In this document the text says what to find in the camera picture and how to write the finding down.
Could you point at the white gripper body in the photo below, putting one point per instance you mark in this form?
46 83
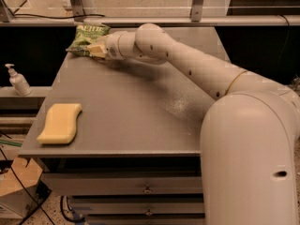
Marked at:
112 46

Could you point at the green jalapeno chip bag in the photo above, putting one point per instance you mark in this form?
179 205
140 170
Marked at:
86 34

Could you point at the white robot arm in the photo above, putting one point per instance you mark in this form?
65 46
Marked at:
247 137

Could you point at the yellow sponge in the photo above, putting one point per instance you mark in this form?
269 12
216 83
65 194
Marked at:
60 124

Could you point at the white pump dispenser bottle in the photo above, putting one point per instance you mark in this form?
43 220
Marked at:
19 83

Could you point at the grey drawer cabinet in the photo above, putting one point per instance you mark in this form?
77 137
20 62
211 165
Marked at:
135 159

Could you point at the cardboard box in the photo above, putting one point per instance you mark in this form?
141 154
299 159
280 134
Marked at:
17 191

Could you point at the left metal bracket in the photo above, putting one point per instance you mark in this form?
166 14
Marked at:
78 11

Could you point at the metal bracket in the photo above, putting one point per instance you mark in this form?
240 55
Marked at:
78 11
196 10

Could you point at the right metal bracket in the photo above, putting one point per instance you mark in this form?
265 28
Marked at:
196 10

